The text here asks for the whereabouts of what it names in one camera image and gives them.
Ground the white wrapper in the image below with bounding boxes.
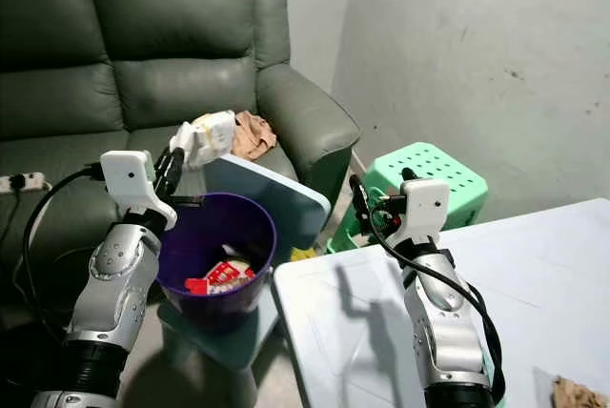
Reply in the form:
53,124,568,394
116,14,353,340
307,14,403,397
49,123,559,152
172,111,239,171

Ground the purple rubbish bin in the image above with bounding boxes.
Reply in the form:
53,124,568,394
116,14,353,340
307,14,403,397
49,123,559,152
157,192,277,333

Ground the green plastic stool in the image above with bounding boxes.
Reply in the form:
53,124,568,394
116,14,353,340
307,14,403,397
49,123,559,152
329,142,489,256

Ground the blue-grey plastic chair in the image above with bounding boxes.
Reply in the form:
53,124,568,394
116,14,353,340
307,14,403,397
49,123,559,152
162,155,332,371

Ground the brown crumpled cloth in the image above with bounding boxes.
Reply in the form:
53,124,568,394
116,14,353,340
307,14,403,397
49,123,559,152
234,111,277,161

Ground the red and white packet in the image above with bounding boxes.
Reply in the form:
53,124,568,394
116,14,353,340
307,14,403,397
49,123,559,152
184,260,256,296

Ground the white power strip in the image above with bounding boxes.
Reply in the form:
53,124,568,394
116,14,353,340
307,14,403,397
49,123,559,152
11,173,49,192

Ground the dark green leather sofa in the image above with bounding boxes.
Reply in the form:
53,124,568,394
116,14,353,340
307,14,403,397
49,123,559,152
0,0,361,333

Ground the light blue folding table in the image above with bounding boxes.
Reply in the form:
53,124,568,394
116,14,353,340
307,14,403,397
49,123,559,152
272,198,610,408

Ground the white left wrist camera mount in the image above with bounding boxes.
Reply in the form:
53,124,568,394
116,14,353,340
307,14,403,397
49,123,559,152
100,150,177,231

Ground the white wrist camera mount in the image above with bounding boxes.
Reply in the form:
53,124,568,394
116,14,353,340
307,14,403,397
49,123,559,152
100,150,177,231
400,177,452,252

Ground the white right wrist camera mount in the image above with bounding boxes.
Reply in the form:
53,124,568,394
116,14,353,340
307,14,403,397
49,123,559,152
400,177,452,252

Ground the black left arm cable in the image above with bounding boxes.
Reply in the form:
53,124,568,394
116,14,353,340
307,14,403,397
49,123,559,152
22,166,106,333

